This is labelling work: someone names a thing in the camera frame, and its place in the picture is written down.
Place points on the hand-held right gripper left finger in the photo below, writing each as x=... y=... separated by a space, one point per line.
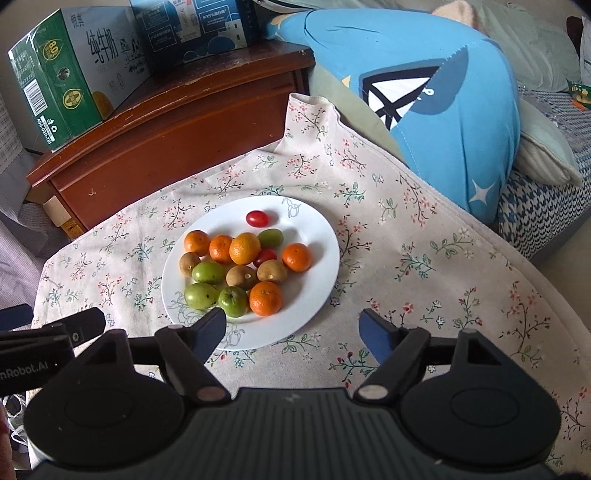
x=214 y=328

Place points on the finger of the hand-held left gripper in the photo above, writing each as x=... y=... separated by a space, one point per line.
x=14 y=317
x=85 y=325

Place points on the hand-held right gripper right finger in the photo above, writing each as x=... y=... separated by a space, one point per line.
x=376 y=334

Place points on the green jujube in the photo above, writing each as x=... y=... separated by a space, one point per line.
x=207 y=272
x=270 y=237
x=232 y=301
x=201 y=295

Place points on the brown kiwi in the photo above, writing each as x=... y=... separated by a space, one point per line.
x=241 y=277
x=272 y=271
x=188 y=263

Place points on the small orange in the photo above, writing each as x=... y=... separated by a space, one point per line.
x=197 y=242
x=221 y=248
x=244 y=248
x=266 y=297
x=296 y=257

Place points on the white plate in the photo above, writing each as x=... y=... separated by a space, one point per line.
x=304 y=295

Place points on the red cherry tomato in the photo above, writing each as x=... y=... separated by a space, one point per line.
x=266 y=255
x=257 y=218

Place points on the floral tablecloth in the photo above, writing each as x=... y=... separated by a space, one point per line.
x=415 y=286

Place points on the lavender waffle cloth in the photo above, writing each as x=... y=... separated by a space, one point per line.
x=23 y=230

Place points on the cardboard box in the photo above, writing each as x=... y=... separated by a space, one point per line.
x=62 y=217

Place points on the checked cloth with lace edge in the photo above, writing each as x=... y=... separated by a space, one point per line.
x=9 y=134

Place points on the blue houndstooth blanket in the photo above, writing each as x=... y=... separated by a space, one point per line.
x=531 y=217

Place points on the brown wooden nightstand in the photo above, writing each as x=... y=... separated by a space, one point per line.
x=161 y=134

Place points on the blue shark pillow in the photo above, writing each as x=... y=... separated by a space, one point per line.
x=461 y=138

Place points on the green carton box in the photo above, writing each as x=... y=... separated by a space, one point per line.
x=60 y=78

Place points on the pale green bed sheet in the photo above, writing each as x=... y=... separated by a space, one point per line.
x=341 y=92

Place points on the pale green pillow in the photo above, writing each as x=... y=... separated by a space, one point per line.
x=540 y=147

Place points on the blue carton box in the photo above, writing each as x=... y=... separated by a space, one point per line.
x=194 y=32

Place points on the green snack packet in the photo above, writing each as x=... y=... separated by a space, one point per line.
x=579 y=92

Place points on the beige plush toy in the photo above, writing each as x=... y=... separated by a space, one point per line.
x=457 y=11

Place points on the light green quilt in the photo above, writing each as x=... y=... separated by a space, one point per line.
x=531 y=37

